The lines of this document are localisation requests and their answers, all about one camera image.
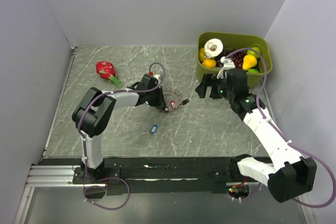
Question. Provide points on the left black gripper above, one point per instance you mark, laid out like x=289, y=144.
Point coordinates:
x=160, y=101

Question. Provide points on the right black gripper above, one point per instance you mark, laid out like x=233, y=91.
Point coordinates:
x=208, y=80

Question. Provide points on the red key tag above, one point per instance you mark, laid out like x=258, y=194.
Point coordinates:
x=172, y=103

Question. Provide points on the black key fob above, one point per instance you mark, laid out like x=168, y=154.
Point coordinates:
x=185, y=101

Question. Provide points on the red dragon fruit toy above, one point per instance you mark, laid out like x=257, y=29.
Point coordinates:
x=106, y=71

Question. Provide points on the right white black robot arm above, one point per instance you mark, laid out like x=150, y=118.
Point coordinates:
x=289, y=174

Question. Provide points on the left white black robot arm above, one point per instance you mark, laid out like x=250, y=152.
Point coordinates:
x=94, y=111

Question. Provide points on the orange fruit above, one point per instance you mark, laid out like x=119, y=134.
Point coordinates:
x=209, y=63

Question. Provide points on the yellow lemon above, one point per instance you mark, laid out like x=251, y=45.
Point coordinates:
x=201, y=55

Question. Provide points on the loose blue key tag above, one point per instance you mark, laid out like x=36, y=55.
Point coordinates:
x=152, y=131

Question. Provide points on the dark red grapes bunch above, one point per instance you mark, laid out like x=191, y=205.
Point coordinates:
x=237, y=58

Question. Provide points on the small green fruit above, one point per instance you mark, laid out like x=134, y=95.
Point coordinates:
x=252, y=70

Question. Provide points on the olive green plastic bin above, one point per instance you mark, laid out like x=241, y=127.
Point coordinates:
x=238, y=77

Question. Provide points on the yellow pear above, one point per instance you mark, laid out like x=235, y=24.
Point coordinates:
x=249, y=62

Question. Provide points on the green lime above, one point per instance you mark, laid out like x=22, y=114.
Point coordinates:
x=254, y=51

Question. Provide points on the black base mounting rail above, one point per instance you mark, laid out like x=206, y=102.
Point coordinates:
x=120, y=175

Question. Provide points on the aluminium frame rail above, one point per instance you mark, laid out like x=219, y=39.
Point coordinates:
x=46, y=175

